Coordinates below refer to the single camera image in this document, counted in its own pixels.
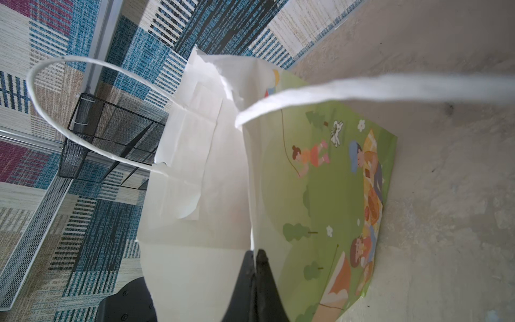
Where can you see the black wire shelf rack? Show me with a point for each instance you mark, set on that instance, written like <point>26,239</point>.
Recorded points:
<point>128,129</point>

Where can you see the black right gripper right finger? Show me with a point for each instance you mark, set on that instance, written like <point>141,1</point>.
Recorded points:
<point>268,304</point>

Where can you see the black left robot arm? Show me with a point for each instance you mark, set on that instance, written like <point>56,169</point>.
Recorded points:
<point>132,303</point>

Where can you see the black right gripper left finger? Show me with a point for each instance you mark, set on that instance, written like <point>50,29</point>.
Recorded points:
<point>242,305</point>

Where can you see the white illustrated paper bag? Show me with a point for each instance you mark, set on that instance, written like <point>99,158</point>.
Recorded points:
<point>251,157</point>

